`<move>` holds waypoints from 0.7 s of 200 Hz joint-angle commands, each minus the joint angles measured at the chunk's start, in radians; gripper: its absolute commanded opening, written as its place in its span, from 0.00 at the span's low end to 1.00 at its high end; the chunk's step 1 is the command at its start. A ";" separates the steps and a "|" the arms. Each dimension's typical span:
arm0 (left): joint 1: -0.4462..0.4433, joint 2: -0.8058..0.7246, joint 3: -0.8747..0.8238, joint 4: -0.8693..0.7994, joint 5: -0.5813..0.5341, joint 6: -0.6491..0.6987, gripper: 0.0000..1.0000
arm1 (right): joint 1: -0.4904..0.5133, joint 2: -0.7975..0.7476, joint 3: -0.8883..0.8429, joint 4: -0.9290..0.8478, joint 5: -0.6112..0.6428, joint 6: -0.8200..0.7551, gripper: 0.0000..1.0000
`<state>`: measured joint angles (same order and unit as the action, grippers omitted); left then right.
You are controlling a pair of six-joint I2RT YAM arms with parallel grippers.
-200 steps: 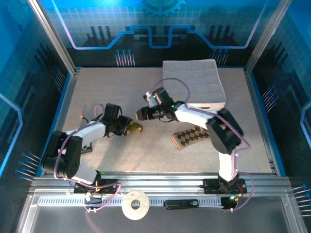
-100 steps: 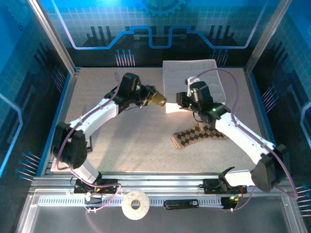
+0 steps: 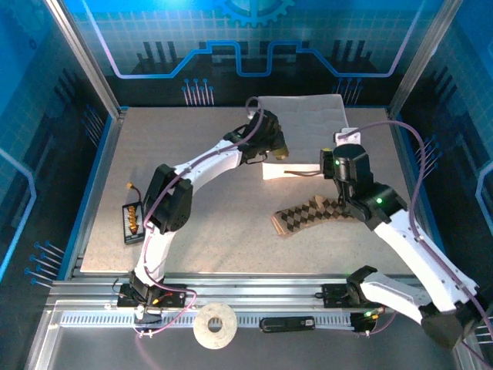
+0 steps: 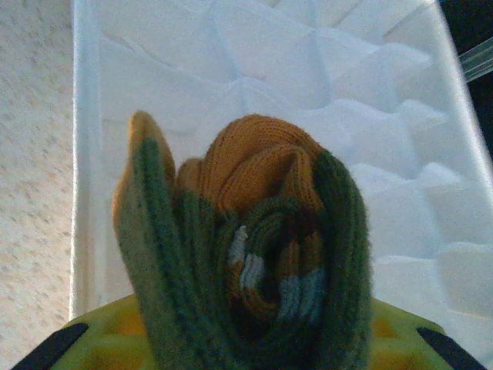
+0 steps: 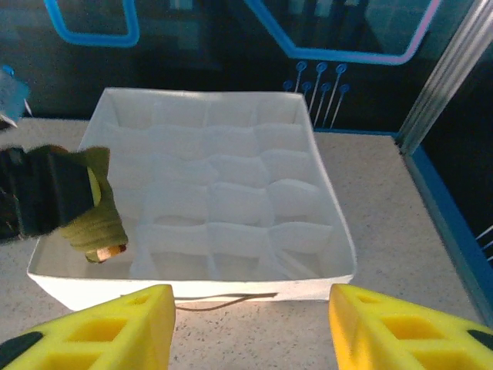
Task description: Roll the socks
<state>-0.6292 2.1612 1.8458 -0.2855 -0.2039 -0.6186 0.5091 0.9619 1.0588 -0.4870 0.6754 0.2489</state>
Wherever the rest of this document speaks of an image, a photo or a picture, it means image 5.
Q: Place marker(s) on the blue-edged aluminium side rail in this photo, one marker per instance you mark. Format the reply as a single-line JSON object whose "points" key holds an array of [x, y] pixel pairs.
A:
{"points": [[443, 192]]}

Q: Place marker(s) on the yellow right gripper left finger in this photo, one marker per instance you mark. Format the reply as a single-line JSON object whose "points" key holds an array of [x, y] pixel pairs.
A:
{"points": [[161, 331]]}

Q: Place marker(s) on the aluminium corner post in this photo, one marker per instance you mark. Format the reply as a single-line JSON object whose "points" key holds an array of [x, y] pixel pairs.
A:
{"points": [[443, 85]]}

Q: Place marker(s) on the white divided organizer box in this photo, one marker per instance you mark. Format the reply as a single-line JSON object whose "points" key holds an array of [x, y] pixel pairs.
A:
{"points": [[239, 169]]}

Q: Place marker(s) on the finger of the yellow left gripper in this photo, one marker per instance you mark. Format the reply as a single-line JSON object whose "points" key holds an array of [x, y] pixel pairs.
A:
{"points": [[94, 186]]}

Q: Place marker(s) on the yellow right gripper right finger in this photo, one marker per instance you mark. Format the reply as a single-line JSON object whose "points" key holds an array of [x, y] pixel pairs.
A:
{"points": [[343, 327]]}

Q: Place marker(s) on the green sock with orange toe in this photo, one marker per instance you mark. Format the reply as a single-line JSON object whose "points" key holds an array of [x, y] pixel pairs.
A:
{"points": [[96, 227]]}

